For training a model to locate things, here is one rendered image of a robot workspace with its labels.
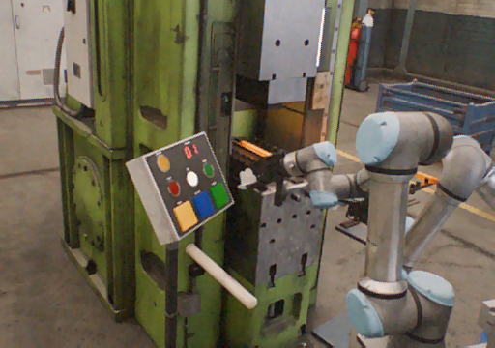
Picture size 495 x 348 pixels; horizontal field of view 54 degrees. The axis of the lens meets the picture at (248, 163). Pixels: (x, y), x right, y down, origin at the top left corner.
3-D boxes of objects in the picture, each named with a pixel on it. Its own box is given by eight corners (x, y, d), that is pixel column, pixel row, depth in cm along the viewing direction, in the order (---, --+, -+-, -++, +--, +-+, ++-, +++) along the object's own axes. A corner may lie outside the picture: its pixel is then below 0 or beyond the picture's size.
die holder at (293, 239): (317, 264, 233) (329, 178, 218) (254, 287, 211) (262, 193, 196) (248, 217, 275) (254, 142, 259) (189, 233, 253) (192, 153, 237)
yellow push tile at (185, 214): (198, 221, 156) (188, 200, 155) (184, 230, 150) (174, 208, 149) (194, 222, 157) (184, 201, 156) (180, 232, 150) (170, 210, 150)
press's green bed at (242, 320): (305, 342, 249) (316, 264, 233) (247, 371, 228) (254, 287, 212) (243, 288, 290) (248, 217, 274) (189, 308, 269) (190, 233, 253)
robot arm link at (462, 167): (501, 170, 130) (404, 298, 150) (494, 158, 140) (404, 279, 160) (460, 149, 132) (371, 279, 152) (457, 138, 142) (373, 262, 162)
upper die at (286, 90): (305, 100, 202) (307, 77, 199) (267, 103, 190) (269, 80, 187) (246, 81, 233) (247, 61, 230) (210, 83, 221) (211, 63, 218)
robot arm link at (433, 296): (457, 335, 121) (469, 289, 116) (412, 344, 117) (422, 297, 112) (426, 306, 132) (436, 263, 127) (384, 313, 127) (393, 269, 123)
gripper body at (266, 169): (258, 159, 162) (288, 148, 156) (268, 182, 163) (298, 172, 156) (247, 164, 156) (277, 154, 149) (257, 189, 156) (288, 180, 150)
